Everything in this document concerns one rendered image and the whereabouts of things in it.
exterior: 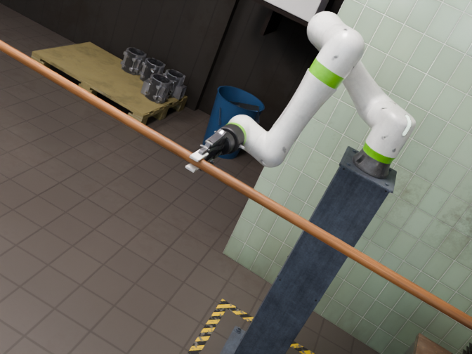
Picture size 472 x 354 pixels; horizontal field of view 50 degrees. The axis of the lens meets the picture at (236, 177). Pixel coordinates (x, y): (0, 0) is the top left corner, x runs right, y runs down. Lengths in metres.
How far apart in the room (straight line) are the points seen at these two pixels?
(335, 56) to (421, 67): 0.95
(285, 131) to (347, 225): 0.50
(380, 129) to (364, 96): 0.15
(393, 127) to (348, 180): 0.25
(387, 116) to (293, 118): 0.38
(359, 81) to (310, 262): 0.75
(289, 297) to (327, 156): 0.84
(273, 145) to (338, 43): 0.39
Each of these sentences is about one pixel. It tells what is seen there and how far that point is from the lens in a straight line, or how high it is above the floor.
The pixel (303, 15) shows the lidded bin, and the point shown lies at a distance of 3.98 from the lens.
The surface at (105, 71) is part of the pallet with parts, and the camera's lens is 4.65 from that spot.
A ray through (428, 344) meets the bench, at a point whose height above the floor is 0.58.
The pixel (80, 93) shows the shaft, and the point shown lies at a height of 1.20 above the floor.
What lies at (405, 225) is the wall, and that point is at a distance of 2.78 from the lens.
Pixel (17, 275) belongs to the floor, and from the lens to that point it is 2.68.
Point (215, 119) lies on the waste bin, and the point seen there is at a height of 0.30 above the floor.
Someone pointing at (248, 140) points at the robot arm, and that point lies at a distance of 1.75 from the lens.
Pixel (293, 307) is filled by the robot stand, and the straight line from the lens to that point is 2.28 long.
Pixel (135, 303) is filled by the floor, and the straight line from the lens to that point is 2.68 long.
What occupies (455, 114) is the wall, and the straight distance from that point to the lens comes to 2.58.
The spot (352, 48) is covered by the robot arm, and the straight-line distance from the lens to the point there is 1.65.
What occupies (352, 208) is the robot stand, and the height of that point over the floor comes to 1.06.
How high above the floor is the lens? 1.91
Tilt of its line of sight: 28 degrees down
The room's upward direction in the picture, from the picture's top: 24 degrees clockwise
